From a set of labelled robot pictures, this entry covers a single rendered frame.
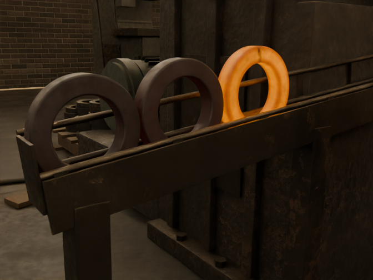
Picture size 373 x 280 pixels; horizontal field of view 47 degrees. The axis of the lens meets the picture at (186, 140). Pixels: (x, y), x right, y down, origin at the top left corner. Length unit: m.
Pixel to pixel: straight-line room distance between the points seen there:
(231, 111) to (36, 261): 1.06
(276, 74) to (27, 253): 1.18
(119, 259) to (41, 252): 0.30
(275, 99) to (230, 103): 0.14
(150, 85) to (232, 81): 0.18
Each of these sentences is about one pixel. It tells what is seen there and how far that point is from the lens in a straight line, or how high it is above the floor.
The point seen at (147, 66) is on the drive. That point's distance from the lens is 2.15.
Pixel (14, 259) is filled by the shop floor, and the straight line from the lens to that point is 1.72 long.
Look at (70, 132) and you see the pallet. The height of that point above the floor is 0.14.
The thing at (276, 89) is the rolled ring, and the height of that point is 0.68.
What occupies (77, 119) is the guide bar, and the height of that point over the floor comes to 0.65.
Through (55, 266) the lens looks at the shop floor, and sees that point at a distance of 1.63.
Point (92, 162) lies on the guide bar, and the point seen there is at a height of 0.60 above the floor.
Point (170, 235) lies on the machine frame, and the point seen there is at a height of 0.07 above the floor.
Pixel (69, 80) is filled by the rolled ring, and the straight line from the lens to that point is 0.66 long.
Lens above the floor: 0.78
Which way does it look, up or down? 13 degrees down
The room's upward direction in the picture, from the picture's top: 1 degrees clockwise
